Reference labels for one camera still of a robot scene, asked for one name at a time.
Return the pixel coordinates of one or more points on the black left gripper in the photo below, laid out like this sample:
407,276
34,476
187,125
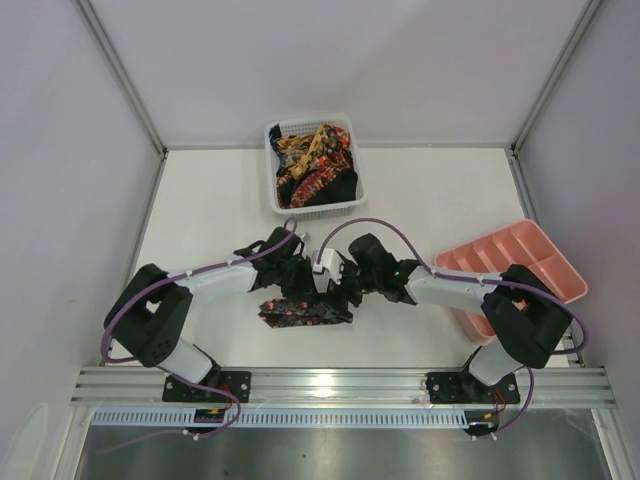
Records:
298,282

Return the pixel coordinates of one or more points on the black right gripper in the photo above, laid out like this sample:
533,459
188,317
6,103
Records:
350,286

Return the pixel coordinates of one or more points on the dark floral paisley tie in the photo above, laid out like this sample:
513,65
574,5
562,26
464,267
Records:
320,310

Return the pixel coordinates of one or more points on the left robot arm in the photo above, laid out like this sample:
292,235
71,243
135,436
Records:
148,318

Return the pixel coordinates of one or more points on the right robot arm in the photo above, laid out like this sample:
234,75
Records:
528,320

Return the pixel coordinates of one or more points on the black tie in basket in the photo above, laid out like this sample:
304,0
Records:
339,186

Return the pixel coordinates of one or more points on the red multicolour patterned tie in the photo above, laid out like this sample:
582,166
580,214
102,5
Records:
333,154

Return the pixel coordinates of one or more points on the yellow patterned tie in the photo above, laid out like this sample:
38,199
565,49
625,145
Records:
295,152

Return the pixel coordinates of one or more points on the white perforated plastic basket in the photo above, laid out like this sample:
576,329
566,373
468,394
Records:
279,188

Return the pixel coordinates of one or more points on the pink divided organiser tray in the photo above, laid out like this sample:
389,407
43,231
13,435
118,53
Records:
523,253

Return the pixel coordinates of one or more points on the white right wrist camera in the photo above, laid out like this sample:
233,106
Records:
328,262

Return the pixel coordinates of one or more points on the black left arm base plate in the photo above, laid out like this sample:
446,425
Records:
215,388

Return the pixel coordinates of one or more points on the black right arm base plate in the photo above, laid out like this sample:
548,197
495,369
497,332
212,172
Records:
445,387

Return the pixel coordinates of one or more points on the aluminium front rail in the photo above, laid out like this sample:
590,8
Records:
553,388

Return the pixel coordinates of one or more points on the white slotted cable duct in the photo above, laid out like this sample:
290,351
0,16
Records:
281,418

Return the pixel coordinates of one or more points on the left aluminium frame post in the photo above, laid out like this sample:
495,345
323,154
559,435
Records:
118,70

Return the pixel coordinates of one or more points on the aluminium frame post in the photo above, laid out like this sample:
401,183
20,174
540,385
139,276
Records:
118,70
577,35

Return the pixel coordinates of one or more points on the right aluminium frame post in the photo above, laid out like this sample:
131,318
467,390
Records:
577,35

